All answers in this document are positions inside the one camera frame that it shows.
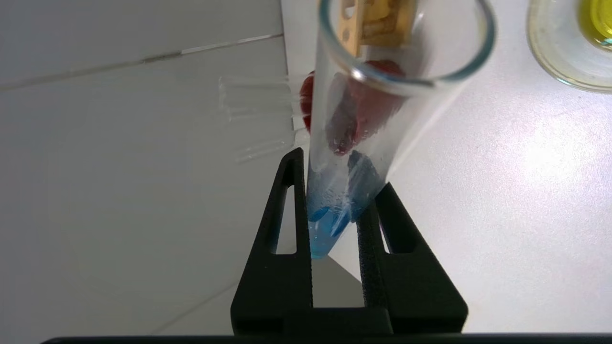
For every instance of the test tube with blue pigment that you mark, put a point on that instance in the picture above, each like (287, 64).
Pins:
(334, 229)

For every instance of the red plastic cup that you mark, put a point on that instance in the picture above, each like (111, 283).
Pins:
(307, 95)

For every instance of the clear glass dish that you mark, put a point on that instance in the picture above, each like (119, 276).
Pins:
(554, 52)

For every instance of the wooden test tube rack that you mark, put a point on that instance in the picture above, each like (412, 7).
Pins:
(382, 28)

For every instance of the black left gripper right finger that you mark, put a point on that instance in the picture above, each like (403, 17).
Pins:
(423, 298)

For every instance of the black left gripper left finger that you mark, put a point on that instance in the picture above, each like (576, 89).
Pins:
(258, 296)

